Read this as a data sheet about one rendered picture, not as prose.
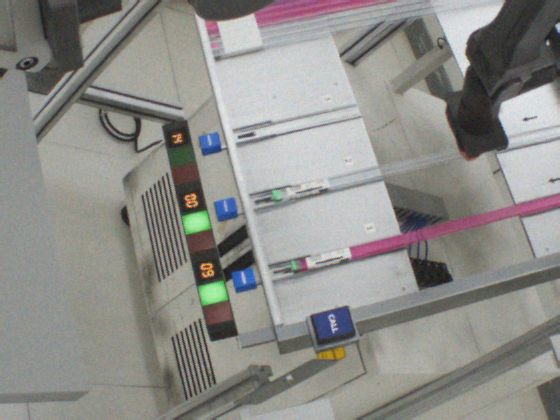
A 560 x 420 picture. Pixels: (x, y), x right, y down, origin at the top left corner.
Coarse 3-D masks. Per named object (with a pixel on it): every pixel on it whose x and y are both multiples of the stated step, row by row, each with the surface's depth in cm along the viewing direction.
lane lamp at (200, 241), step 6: (192, 234) 130; (198, 234) 130; (204, 234) 130; (210, 234) 130; (192, 240) 130; (198, 240) 130; (204, 240) 130; (210, 240) 130; (192, 246) 130; (198, 246) 129; (204, 246) 129; (210, 246) 129; (192, 252) 129
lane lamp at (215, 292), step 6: (216, 282) 127; (222, 282) 127; (198, 288) 127; (204, 288) 127; (210, 288) 127; (216, 288) 127; (222, 288) 127; (204, 294) 126; (210, 294) 126; (216, 294) 126; (222, 294) 126; (204, 300) 126; (210, 300) 126; (216, 300) 126; (222, 300) 126
